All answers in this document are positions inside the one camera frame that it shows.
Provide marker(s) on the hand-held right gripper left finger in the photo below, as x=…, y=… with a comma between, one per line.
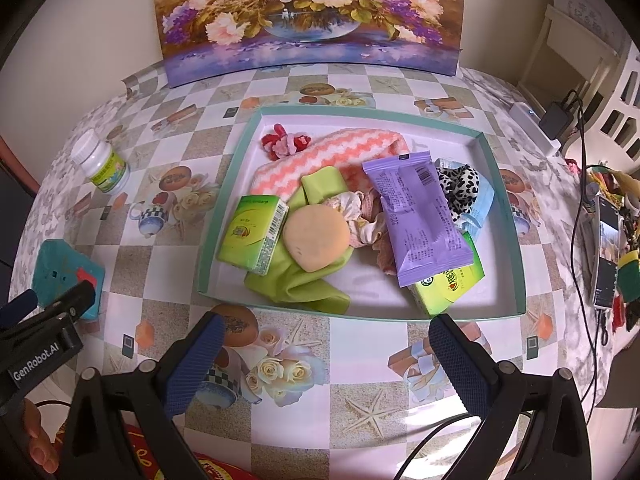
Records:
x=200, y=360

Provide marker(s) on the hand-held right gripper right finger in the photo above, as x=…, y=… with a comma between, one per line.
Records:
x=460, y=360

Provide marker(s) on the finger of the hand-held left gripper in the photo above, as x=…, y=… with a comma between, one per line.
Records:
x=20, y=306
x=70, y=297

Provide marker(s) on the teal packet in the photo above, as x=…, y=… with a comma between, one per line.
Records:
x=60, y=265

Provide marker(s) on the green tissue pack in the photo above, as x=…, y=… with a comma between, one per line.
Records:
x=445, y=285
x=250, y=230

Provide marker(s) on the green cloth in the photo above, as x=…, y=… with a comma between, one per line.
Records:
x=300, y=285

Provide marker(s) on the teal shallow cardboard box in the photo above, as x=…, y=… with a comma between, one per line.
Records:
x=360, y=280

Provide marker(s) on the purple packet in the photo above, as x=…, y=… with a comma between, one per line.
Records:
x=415, y=220

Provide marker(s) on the blue face mask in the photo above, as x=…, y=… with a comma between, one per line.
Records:
x=482, y=205

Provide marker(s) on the pink floral scrunchie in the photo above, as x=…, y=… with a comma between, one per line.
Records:
x=367, y=230

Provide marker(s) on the round beige powder puff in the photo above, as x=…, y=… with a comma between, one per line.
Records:
x=315, y=237

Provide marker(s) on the leopard print scrunchie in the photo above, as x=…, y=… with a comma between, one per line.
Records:
x=460, y=185

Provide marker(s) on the red pink scrunchie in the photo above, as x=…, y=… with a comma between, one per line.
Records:
x=280, y=140

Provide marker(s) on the orange zigzag towel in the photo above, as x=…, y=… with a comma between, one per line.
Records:
x=340, y=155

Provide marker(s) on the person's left hand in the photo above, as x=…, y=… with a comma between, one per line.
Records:
x=40, y=440

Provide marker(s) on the dark cabinet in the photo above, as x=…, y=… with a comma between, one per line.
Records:
x=10, y=210

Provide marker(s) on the printed tablecloth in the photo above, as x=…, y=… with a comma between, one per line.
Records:
x=350, y=360

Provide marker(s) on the red printed cloth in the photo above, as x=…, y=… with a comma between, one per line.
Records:
x=225, y=467

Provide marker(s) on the white bottle with green label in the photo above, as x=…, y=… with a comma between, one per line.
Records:
x=107, y=170

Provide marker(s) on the smartphone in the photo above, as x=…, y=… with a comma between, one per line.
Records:
x=607, y=260

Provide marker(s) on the yellow green sponge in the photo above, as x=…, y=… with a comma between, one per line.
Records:
x=630, y=275

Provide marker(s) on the pile of colourful trinkets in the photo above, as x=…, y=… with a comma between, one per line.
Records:
x=605, y=180

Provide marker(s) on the white power strip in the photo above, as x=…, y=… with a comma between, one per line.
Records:
x=525, y=115

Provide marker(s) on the black power adapter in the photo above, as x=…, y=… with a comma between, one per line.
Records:
x=555, y=120

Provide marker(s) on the white chair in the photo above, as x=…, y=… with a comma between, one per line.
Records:
x=625, y=110

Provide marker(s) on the white side table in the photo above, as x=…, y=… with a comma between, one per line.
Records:
x=565, y=40

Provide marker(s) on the flower painting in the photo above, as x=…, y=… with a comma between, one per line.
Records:
x=300, y=10

